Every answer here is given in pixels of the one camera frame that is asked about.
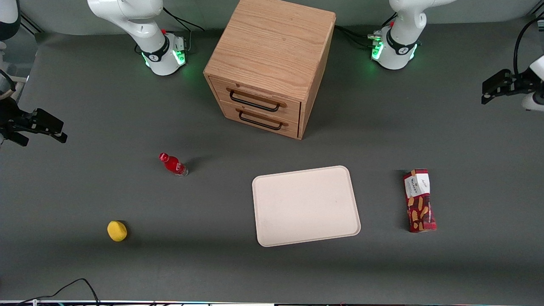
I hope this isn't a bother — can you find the black cable right arm base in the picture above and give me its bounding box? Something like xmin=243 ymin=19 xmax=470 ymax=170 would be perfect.
xmin=162 ymin=6 xmax=205 ymax=54

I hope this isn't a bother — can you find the red cookie box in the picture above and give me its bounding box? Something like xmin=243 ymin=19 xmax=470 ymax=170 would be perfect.
xmin=402 ymin=168 xmax=437 ymax=233

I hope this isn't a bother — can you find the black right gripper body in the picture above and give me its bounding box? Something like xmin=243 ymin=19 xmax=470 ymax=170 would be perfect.
xmin=0 ymin=97 xmax=33 ymax=147

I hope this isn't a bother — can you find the small red drink bottle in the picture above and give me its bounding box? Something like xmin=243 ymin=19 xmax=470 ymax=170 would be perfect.
xmin=159 ymin=152 xmax=189 ymax=178

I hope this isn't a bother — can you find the wooden drawer cabinet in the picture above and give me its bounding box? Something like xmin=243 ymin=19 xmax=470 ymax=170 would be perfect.
xmin=203 ymin=0 xmax=337 ymax=140

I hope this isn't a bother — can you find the black cable at table edge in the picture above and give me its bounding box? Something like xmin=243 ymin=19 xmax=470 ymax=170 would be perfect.
xmin=16 ymin=278 xmax=101 ymax=306

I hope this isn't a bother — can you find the yellow lemon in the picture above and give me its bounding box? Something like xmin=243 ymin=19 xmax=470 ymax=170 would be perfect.
xmin=107 ymin=220 xmax=128 ymax=242

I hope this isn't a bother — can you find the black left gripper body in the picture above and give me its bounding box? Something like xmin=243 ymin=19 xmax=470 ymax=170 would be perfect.
xmin=508 ymin=68 xmax=537 ymax=96

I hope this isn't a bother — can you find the black cables left arm base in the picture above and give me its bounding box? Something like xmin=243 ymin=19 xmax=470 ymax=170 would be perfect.
xmin=334 ymin=12 xmax=398 ymax=49

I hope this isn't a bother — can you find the wooden drawer black handle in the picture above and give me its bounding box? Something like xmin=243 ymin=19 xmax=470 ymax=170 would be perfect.
xmin=219 ymin=99 xmax=300 ymax=140
xmin=210 ymin=76 xmax=302 ymax=125

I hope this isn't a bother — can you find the cream rectangular tray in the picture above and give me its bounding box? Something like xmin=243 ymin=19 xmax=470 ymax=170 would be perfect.
xmin=252 ymin=165 xmax=362 ymax=248

